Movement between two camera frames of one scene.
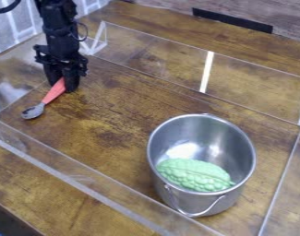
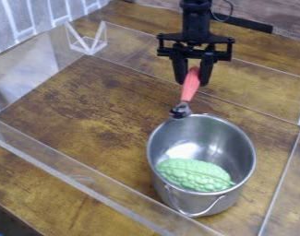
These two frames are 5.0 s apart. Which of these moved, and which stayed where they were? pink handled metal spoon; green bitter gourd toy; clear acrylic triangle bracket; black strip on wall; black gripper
Moved: black gripper; pink handled metal spoon
Stayed: black strip on wall; clear acrylic triangle bracket; green bitter gourd toy
